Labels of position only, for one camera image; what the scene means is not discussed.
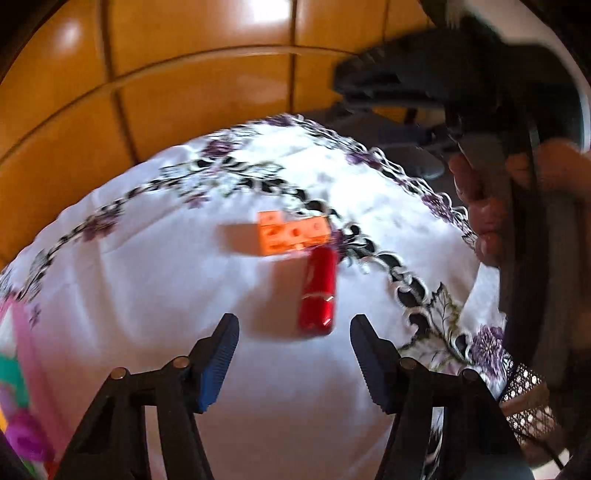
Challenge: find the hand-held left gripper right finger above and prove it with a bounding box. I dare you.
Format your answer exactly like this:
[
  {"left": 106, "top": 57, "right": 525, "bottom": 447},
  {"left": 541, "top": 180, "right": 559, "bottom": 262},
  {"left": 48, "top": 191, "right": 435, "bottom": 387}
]
[{"left": 349, "top": 314, "right": 534, "bottom": 480}]

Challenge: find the black cable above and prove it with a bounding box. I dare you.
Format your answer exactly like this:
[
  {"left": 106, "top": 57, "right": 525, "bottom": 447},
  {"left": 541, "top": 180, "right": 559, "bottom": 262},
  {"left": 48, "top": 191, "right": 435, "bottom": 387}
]
[{"left": 517, "top": 429, "right": 566, "bottom": 469}]

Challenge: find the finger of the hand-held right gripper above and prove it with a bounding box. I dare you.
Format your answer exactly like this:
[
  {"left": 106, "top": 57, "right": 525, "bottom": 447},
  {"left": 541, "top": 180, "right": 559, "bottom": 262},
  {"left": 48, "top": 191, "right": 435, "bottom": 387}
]
[
  {"left": 300, "top": 108, "right": 446, "bottom": 178},
  {"left": 333, "top": 34, "right": 445, "bottom": 109}
]

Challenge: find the red glossy cylinder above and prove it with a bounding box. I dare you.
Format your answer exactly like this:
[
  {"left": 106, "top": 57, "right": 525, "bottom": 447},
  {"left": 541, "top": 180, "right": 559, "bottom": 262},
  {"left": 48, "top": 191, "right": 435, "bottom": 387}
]
[{"left": 298, "top": 246, "right": 339, "bottom": 334}]

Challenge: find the purple plastic cap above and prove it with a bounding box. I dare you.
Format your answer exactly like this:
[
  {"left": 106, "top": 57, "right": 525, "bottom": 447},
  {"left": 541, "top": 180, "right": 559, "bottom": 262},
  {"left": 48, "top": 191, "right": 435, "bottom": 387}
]
[{"left": 9, "top": 411, "right": 51, "bottom": 462}]

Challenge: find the person's right hand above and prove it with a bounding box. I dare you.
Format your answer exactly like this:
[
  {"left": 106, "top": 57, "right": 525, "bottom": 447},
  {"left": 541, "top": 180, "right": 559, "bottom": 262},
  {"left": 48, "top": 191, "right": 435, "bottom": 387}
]
[{"left": 450, "top": 141, "right": 591, "bottom": 268}]

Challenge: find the large wooden wardrobe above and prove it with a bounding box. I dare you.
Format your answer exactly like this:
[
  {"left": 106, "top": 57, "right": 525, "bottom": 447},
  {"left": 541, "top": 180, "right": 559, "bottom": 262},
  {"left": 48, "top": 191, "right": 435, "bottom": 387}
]
[{"left": 0, "top": 0, "right": 444, "bottom": 268}]

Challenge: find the pink cardboard box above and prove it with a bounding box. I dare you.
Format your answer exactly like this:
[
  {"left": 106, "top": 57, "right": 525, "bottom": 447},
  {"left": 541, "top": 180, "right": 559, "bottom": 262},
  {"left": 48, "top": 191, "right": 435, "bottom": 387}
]
[{"left": 0, "top": 295, "right": 61, "bottom": 467}]

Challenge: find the embroidered white tablecloth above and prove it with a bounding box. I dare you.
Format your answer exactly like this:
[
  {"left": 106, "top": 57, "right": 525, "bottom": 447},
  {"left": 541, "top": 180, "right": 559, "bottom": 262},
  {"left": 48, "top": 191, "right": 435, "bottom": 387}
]
[{"left": 0, "top": 113, "right": 513, "bottom": 480}]

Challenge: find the orange plastic block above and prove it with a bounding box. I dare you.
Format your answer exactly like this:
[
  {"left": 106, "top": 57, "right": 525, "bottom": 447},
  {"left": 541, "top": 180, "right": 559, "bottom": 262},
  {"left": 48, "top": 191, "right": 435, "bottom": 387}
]
[{"left": 257, "top": 210, "right": 332, "bottom": 256}]

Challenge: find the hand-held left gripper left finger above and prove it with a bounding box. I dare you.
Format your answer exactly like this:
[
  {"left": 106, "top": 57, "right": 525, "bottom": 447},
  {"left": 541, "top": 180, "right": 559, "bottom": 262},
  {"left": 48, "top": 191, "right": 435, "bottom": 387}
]
[{"left": 54, "top": 313, "right": 241, "bottom": 480}]

